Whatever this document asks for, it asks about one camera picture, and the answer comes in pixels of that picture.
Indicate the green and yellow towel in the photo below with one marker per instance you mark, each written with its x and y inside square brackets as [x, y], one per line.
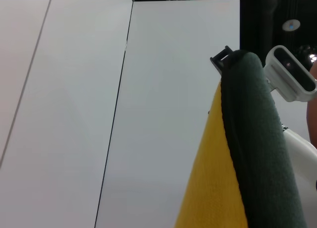
[260, 151]

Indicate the round ceiling light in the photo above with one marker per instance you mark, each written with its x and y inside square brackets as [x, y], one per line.
[291, 25]

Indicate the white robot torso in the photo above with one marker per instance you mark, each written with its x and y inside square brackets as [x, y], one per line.
[302, 163]

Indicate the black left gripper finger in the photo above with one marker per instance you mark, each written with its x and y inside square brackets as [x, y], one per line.
[219, 62]

